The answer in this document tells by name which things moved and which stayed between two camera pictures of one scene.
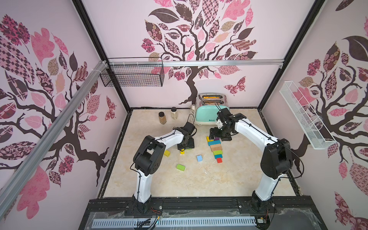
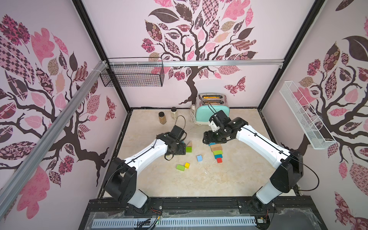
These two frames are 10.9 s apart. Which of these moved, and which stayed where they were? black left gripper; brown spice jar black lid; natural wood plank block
Moved: black left gripper
Stayed: brown spice jar black lid; natural wood plank block
